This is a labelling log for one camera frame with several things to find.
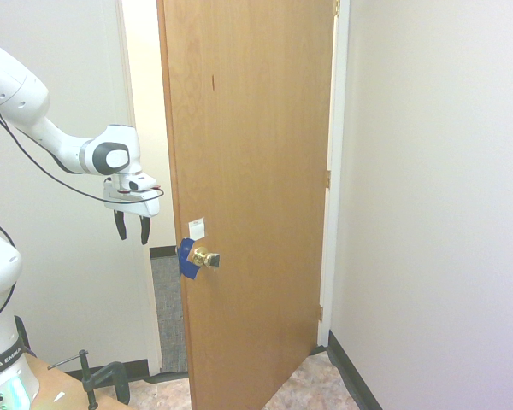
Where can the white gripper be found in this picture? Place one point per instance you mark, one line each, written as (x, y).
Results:
(132, 203)

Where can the brown wooden door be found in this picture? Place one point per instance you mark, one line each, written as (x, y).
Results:
(256, 192)

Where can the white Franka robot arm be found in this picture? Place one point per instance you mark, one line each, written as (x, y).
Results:
(23, 102)

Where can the brass door knob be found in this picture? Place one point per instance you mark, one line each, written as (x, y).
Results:
(204, 256)

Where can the brass door hinge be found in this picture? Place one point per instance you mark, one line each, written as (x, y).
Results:
(336, 7)
(320, 313)
(327, 178)

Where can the blue tape strip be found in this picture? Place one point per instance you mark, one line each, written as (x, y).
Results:
(186, 260)

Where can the white paper label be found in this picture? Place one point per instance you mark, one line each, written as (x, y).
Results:
(196, 227)

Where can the black metal table clamp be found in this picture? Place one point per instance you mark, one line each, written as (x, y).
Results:
(102, 378)

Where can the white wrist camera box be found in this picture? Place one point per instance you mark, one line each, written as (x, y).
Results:
(141, 183)

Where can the black wall baseboard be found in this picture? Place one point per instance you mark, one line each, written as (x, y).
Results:
(355, 376)
(107, 370)

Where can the white door frame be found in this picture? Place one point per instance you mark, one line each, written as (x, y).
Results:
(337, 171)

